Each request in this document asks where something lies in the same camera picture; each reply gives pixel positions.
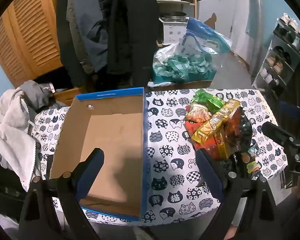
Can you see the grey blue jacket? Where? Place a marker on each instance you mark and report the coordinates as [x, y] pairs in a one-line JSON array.
[[90, 25]]

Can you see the white sneakers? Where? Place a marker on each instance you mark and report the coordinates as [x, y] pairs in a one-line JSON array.
[[291, 22]]

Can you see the dark shoes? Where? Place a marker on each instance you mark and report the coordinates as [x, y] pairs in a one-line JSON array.
[[282, 52]]

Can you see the wooden louvered door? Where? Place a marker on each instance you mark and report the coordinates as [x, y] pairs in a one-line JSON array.
[[27, 35]]

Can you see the white plastic bag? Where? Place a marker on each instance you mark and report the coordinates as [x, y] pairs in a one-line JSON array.
[[166, 52]]

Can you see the cat print tablecloth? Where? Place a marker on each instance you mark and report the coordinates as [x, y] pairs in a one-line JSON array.
[[165, 140]]

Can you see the clear orange cracker packet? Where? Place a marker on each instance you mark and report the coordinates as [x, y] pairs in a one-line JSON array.
[[197, 113]]

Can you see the orange chip bag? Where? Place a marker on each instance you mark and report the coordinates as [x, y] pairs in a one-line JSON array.
[[240, 130]]

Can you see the grey clothes pile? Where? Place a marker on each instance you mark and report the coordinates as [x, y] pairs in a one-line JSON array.
[[10, 130]]

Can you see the grey shoe rack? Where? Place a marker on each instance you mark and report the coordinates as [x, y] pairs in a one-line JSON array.
[[272, 65]]

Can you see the small green orange packet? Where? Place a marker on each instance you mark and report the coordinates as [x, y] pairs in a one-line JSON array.
[[253, 168]]

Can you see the blue cardboard box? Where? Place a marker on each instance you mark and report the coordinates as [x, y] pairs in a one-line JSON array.
[[110, 130]]

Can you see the white shoes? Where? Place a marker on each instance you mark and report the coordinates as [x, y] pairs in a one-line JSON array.
[[268, 77]]

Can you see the beige shoes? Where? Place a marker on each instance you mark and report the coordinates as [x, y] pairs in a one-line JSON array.
[[275, 63]]

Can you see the metal bowl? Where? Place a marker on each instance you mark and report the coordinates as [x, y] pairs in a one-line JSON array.
[[172, 16]]

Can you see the white door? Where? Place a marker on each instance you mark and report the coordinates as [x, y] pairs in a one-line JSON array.
[[230, 17]]

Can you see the blue plastic bag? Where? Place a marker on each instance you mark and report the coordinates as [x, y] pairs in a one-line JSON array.
[[205, 37]]

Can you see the red snack packet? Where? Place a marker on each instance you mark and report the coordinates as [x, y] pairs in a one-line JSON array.
[[205, 143]]

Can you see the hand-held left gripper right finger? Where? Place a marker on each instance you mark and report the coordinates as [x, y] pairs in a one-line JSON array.
[[211, 177]]

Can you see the teal box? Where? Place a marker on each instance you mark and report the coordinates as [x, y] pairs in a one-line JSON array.
[[162, 80]]

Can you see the yellow snack packet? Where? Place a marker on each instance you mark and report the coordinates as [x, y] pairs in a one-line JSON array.
[[227, 108], [208, 128]]

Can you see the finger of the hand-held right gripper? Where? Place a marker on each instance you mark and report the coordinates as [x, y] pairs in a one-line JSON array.
[[291, 111], [277, 132]]

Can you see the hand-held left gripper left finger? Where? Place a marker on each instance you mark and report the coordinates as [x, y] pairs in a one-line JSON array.
[[90, 171]]

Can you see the white patterned box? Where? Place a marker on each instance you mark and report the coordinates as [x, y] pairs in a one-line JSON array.
[[173, 31]]

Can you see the green snack packet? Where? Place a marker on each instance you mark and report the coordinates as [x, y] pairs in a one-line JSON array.
[[207, 100]]

